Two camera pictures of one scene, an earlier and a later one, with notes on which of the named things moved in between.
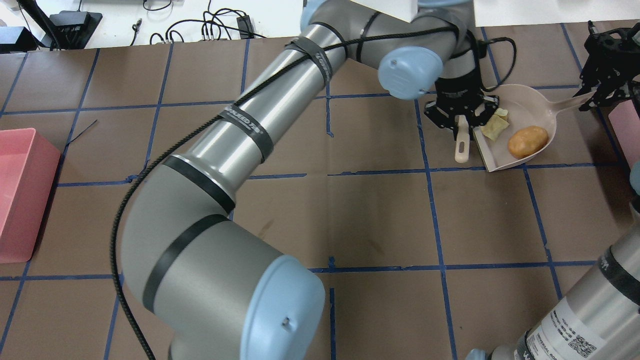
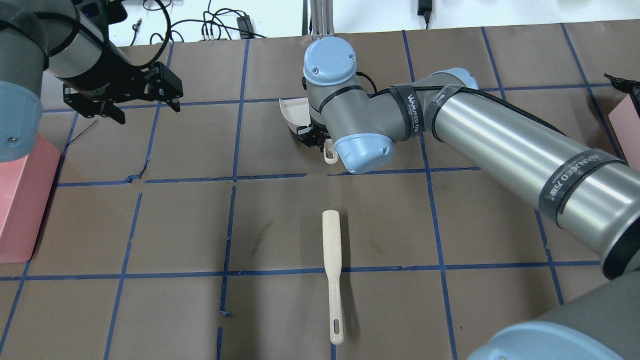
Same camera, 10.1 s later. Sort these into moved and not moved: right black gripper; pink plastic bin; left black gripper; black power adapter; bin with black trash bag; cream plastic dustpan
Moved: left black gripper; cream plastic dustpan; right black gripper
Not moved: black power adapter; bin with black trash bag; pink plastic bin
